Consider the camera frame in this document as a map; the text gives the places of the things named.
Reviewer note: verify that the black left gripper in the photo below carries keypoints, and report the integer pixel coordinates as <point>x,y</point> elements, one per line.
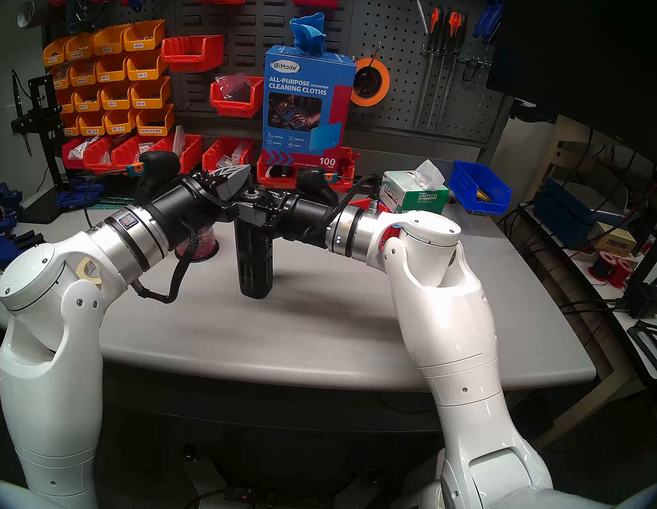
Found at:
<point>184,209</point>

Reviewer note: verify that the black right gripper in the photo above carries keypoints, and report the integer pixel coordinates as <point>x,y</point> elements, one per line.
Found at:
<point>300,219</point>

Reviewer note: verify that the black screwdriver bit case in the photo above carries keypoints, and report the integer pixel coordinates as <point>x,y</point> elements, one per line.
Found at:
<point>254,266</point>

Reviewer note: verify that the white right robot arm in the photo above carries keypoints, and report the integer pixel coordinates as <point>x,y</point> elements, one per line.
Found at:
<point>449,328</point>

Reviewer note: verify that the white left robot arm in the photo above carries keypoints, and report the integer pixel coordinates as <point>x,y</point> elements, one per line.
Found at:
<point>46,390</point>

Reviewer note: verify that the clear plastic bag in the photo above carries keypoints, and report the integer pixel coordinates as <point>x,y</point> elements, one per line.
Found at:
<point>238,156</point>
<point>232,88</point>

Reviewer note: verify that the white paper packet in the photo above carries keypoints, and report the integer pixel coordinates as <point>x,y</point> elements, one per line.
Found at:
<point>179,141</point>

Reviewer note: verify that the yellow parts bin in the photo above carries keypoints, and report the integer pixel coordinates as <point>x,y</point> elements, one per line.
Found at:
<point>61,80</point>
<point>108,42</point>
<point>150,95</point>
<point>111,70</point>
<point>155,122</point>
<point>120,125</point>
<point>79,48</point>
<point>92,127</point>
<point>144,39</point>
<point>116,99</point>
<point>70,127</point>
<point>55,53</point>
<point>83,76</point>
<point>67,102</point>
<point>145,68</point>
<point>86,102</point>

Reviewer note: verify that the blue cleaning cloths box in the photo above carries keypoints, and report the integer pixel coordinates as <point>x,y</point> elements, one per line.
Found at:
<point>300,79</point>

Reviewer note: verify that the green cutting mat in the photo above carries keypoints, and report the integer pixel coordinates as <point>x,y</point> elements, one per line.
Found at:
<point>101,198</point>

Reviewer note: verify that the green white tissue box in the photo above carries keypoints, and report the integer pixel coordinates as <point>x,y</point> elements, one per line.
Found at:
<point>422,199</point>

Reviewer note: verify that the blue microfiber cloth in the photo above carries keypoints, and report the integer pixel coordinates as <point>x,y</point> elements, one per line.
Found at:
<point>307,36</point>

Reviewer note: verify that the orange tape roll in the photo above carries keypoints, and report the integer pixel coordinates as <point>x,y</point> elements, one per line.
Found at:
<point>382,96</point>

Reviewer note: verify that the beige masking tape roll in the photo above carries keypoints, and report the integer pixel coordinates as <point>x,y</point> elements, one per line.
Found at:
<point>90,271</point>

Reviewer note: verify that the black clamp stand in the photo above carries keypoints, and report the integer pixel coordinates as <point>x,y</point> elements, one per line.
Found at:
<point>49,134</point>

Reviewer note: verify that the large blue parts bin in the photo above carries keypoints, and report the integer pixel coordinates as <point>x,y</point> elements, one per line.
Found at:
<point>467,184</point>

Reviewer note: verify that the black carabiner hook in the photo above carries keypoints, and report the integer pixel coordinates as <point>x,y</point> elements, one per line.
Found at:
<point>467,76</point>

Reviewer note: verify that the black power strip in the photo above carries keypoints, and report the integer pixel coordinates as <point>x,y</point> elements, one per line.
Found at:
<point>274,497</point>

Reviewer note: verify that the dark blue storage crate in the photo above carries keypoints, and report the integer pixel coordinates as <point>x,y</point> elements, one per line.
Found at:
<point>563,214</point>

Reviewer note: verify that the white floor appliance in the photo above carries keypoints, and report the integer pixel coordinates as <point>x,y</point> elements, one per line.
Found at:
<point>415,508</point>

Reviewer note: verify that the small cardboard box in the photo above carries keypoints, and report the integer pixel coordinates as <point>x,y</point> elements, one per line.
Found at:
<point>613,243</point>

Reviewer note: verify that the black monitor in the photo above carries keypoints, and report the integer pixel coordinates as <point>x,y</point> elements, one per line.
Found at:
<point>606,58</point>

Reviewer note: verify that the black power adapter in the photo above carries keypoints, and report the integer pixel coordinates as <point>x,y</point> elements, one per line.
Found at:
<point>644,300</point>

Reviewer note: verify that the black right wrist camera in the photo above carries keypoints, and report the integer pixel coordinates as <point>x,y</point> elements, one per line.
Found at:
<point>313,180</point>

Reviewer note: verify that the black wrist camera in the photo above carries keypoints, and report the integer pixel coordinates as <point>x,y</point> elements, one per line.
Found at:
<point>313,180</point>
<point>160,166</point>

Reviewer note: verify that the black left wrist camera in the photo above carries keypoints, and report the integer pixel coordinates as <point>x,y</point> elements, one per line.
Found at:
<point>160,166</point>

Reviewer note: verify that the dark grey pegboard wall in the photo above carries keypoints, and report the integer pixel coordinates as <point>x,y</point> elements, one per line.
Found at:
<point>392,88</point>

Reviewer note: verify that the grey duct tape roll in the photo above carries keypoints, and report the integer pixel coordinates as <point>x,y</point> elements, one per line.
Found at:
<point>42,11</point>

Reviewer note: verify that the black monitor mount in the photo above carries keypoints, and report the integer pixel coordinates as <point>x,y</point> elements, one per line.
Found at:
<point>527,111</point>

